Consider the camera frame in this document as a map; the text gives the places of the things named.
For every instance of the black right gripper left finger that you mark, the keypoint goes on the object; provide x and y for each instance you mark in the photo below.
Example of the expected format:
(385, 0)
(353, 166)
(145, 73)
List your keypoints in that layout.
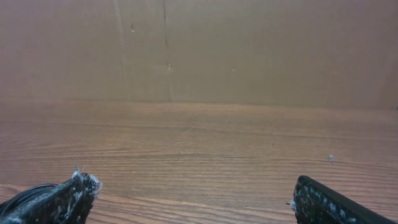
(67, 203)

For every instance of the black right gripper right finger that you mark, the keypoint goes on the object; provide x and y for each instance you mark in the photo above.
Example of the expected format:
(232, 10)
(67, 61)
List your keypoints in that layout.
(314, 203)

